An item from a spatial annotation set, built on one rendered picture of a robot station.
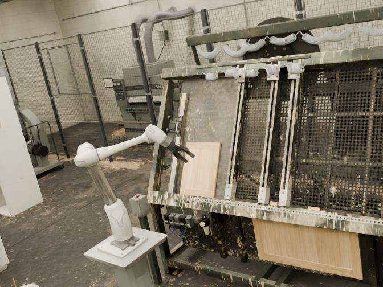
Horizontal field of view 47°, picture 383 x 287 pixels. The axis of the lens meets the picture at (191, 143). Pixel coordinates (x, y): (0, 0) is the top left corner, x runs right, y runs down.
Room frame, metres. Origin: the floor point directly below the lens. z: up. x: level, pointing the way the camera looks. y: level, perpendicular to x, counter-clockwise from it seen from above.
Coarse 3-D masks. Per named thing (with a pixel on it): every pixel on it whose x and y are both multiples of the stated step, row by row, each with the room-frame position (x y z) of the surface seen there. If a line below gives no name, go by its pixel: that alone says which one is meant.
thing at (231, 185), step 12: (240, 72) 3.79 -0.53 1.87; (240, 84) 3.78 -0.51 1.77; (240, 96) 3.75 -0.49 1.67; (240, 108) 3.68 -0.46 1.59; (240, 120) 3.63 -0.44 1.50; (240, 132) 3.61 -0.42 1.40; (240, 144) 3.59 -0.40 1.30; (228, 168) 3.51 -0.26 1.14; (228, 180) 3.46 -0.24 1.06; (228, 192) 3.41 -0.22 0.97
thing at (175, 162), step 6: (186, 96) 4.17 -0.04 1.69; (186, 102) 4.15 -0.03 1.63; (180, 108) 4.14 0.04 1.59; (186, 108) 4.14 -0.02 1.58; (180, 114) 4.11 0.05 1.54; (180, 138) 4.00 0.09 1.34; (180, 144) 3.99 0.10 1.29; (174, 156) 3.95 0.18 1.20; (174, 162) 3.93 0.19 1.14; (174, 168) 3.90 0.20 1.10; (174, 174) 3.87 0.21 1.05; (174, 180) 3.85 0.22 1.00; (174, 186) 3.84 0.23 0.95; (174, 192) 3.82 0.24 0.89
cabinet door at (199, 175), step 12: (192, 144) 3.91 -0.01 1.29; (204, 144) 3.82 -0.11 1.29; (216, 144) 3.74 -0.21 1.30; (204, 156) 3.77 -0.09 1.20; (216, 156) 3.69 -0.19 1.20; (192, 168) 3.80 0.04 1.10; (204, 168) 3.72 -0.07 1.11; (216, 168) 3.64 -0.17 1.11; (192, 180) 3.75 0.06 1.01; (204, 180) 3.67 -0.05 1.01; (216, 180) 3.60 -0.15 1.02; (180, 192) 3.77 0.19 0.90; (192, 192) 3.69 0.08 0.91; (204, 192) 3.61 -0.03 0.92
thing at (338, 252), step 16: (256, 224) 3.47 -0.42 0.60; (272, 224) 3.37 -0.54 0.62; (288, 224) 3.28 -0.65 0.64; (256, 240) 3.48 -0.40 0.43; (272, 240) 3.38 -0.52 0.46; (288, 240) 3.29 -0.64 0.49; (304, 240) 3.20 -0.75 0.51; (320, 240) 3.11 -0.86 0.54; (336, 240) 3.03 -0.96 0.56; (352, 240) 2.95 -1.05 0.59; (272, 256) 3.40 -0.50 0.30; (288, 256) 3.30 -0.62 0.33; (304, 256) 3.21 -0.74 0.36; (320, 256) 3.12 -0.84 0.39; (336, 256) 3.04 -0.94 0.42; (352, 256) 2.95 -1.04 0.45; (336, 272) 3.04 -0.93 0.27; (352, 272) 2.96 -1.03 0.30
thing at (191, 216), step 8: (168, 208) 3.76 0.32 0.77; (176, 208) 3.70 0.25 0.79; (184, 208) 3.64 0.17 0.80; (192, 208) 3.58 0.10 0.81; (168, 216) 3.65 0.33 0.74; (176, 216) 3.58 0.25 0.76; (184, 216) 3.55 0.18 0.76; (192, 216) 3.52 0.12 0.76; (200, 216) 3.53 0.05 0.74; (176, 224) 3.58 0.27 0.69; (184, 224) 3.53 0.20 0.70; (192, 224) 3.51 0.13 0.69; (200, 224) 3.43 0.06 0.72; (208, 224) 3.44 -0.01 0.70; (168, 232) 3.64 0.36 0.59; (184, 232) 3.54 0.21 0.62; (200, 232) 3.56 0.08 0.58; (208, 232) 3.44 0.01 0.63
